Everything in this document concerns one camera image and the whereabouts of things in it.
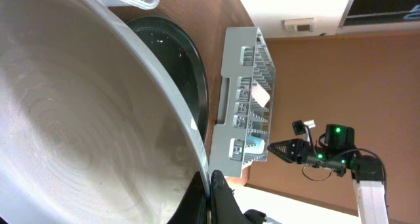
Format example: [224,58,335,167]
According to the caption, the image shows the grey plate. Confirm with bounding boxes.
[1,0,208,223]

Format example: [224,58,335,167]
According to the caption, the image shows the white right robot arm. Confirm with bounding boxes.
[210,120,389,223]

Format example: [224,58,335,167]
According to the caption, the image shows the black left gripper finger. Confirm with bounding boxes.
[167,171,207,224]

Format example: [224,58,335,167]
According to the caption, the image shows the blue cup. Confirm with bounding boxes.
[245,135,265,154]

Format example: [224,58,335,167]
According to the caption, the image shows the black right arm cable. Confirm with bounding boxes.
[301,125,388,198]

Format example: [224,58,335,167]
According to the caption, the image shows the pink bowl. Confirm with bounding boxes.
[251,80,270,108]

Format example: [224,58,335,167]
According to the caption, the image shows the grey dishwasher rack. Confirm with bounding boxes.
[208,26,277,179]

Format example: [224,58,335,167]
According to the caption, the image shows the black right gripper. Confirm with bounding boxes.
[210,139,347,224]

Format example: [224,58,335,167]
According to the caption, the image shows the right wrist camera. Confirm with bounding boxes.
[292,120,316,135]

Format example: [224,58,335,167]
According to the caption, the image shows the round black tray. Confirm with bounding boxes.
[127,16,209,139]

